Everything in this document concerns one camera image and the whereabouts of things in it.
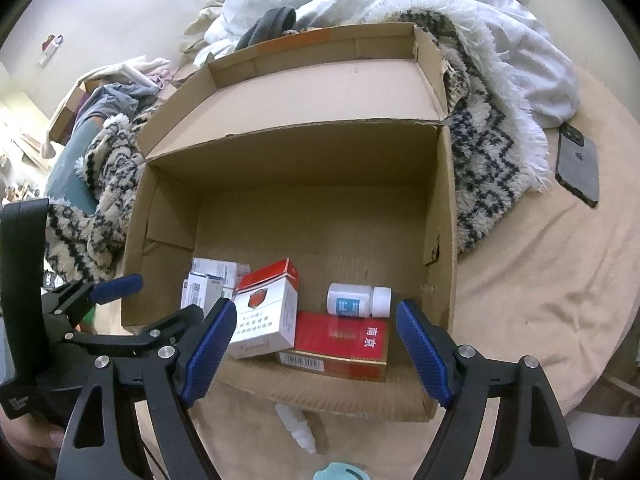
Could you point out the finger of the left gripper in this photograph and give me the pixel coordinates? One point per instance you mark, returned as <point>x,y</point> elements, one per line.
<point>167,330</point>
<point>70,303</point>

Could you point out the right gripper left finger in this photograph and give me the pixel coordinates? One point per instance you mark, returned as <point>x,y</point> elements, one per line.
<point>103,440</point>

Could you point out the white blue small box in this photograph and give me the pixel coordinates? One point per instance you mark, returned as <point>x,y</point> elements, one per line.
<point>203,290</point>

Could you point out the white blue medicine box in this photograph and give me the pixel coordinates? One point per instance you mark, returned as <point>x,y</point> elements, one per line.
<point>230,272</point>

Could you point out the red white cigarette pack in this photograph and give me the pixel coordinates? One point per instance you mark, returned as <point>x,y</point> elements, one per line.
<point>266,311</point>

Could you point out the red gold cigarette carton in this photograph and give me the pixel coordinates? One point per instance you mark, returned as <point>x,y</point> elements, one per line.
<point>351,348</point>

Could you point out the white pill bottle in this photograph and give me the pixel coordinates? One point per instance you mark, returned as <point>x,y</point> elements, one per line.
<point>358,301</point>

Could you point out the person's left hand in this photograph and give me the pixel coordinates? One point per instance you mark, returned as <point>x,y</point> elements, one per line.
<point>33,437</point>

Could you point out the black white patterned fuzzy blanket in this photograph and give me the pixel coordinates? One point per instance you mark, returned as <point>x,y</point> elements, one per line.
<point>87,246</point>

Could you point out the teal pillow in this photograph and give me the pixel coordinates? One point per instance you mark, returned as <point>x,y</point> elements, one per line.
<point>64,183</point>

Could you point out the small white dropper bottle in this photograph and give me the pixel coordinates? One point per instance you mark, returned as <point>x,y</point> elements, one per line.
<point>295,421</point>

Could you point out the light blue pacifier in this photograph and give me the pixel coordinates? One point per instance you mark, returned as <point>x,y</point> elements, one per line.
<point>340,471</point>

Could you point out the dark grey garment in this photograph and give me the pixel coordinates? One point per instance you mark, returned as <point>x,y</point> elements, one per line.
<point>113,99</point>

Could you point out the brown cardboard box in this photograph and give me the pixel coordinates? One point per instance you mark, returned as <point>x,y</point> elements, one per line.
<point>328,148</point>

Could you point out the dark grey smartphone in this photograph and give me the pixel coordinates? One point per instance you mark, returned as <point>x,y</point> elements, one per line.
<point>577,168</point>

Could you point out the white duvet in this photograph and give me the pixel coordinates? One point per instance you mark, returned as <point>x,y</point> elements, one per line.
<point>518,44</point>

